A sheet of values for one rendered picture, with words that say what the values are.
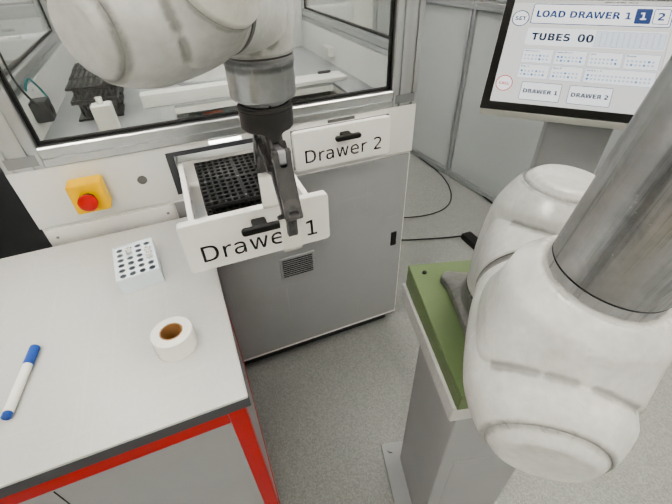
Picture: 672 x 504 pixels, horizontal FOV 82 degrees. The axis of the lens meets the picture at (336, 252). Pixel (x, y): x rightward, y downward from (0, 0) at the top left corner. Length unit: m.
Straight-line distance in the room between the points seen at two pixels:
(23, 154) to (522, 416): 1.02
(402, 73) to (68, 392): 1.03
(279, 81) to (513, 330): 0.39
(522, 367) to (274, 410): 1.21
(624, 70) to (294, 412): 1.39
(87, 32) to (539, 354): 0.43
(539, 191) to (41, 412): 0.79
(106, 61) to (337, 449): 1.29
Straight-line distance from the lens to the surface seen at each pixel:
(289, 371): 1.60
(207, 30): 0.37
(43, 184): 1.10
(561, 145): 1.30
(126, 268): 0.92
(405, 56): 1.15
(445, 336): 0.67
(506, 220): 0.55
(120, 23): 0.34
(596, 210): 0.35
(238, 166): 0.99
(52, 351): 0.87
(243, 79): 0.53
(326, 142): 1.09
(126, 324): 0.84
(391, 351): 1.64
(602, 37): 1.25
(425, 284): 0.74
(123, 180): 1.07
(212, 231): 0.75
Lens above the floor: 1.32
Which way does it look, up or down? 39 degrees down
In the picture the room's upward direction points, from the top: 2 degrees counter-clockwise
